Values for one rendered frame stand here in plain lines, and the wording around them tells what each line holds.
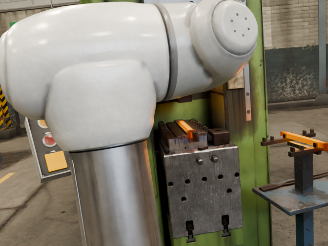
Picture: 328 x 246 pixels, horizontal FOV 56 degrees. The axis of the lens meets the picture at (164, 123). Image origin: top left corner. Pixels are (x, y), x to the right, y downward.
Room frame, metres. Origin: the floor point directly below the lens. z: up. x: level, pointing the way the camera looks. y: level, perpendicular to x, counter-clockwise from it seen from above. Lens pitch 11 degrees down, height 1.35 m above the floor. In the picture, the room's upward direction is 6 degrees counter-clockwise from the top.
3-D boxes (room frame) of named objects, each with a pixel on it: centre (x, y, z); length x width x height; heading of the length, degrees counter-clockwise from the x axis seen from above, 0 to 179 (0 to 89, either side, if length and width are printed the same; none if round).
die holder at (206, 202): (1.74, -0.14, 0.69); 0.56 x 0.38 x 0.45; 6
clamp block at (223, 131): (1.59, -0.28, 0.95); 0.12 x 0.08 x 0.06; 6
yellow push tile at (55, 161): (1.21, 0.46, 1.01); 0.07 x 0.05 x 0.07; 121
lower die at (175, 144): (1.72, -0.09, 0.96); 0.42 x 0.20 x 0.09; 6
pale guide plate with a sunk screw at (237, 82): (1.68, -0.41, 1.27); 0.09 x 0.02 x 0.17; 96
